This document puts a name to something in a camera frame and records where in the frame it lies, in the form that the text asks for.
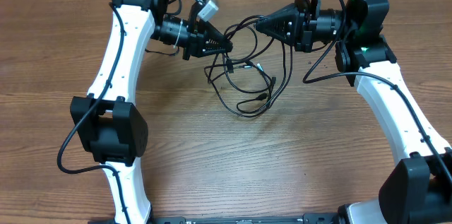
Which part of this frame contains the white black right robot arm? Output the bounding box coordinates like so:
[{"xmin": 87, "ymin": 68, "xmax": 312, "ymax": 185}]
[{"xmin": 256, "ymin": 0, "xmax": 451, "ymax": 223}]

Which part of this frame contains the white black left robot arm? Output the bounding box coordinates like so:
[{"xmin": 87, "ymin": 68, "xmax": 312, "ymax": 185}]
[{"xmin": 70, "ymin": 0, "xmax": 232, "ymax": 223}]

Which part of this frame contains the black USB cable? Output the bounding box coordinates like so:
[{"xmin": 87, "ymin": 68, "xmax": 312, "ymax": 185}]
[{"xmin": 203, "ymin": 14, "xmax": 294, "ymax": 119}]

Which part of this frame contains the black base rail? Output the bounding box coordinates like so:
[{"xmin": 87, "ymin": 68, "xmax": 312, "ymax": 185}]
[{"xmin": 88, "ymin": 199, "xmax": 403, "ymax": 224}]

